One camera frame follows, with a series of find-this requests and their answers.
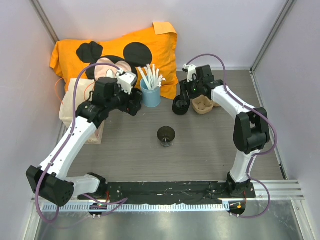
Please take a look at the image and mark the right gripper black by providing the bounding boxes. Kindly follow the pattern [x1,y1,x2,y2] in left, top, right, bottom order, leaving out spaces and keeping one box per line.
[180,75,204,102]

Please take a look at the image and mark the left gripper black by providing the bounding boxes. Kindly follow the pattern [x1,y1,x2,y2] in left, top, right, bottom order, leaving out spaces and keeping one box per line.
[106,80,142,116]

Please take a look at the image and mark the black cup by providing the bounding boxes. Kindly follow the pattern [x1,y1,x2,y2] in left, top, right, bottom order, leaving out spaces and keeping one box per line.
[157,126,176,148]
[172,95,191,116]

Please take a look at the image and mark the paper takeout bag orange handles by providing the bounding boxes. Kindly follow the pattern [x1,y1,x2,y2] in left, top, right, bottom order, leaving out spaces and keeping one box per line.
[59,78,105,145]

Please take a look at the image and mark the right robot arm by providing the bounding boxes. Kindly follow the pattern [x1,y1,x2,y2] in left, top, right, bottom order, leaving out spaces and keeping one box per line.
[174,64,270,198]

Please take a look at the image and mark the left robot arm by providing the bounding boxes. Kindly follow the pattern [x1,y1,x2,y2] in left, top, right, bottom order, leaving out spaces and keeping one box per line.
[26,72,142,207]

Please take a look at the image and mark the blue cup straw holder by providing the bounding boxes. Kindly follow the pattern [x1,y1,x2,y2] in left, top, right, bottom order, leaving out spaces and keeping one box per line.
[140,78,161,108]

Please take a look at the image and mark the orange Mickey Mouse pillow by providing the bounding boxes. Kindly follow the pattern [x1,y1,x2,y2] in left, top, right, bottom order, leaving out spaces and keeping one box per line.
[49,22,179,100]

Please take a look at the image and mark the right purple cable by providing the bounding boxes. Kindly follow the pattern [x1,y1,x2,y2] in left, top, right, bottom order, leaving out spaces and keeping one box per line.
[186,53,279,218]

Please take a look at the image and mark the purple cable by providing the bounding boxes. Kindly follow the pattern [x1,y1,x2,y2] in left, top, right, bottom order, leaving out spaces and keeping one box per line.
[186,53,279,218]
[34,62,130,230]

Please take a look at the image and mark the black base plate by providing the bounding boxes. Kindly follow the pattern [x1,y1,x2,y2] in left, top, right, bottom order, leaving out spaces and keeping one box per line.
[77,180,256,206]

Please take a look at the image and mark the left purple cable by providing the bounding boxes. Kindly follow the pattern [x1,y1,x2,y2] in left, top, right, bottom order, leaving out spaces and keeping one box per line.
[34,62,130,230]

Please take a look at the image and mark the aluminium rail frame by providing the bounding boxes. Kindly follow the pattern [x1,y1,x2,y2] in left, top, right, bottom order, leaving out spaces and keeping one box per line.
[31,180,306,213]

